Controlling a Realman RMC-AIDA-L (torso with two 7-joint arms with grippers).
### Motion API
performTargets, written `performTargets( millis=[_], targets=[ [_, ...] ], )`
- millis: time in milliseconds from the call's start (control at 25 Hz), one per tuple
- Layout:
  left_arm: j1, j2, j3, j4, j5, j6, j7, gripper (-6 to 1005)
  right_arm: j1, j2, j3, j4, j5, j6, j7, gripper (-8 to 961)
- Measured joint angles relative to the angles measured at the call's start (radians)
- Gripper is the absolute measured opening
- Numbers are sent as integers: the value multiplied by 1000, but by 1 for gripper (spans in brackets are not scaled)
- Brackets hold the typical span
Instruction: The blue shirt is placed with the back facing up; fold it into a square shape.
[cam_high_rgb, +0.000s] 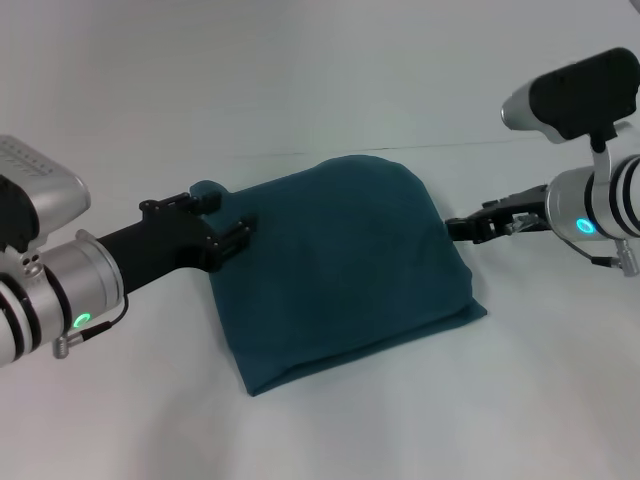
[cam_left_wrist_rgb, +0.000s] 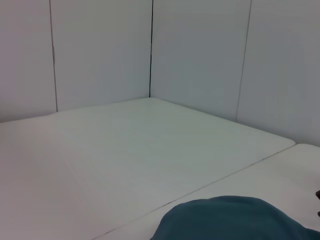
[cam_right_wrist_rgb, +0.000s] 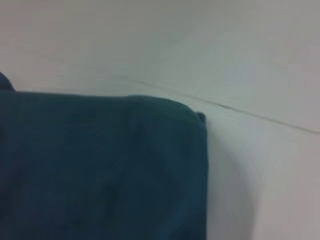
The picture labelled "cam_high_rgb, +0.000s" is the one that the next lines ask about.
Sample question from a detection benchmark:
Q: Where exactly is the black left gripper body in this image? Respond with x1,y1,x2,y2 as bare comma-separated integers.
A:
97,197,227,297

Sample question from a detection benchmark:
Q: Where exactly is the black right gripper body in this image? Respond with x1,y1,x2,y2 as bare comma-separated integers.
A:
469,185,552,244

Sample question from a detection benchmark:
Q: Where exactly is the teal blue shirt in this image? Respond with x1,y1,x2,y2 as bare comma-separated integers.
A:
188,155,488,398

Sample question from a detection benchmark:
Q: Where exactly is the red black left wrist cable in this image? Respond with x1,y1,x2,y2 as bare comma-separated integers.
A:
52,294,130,359

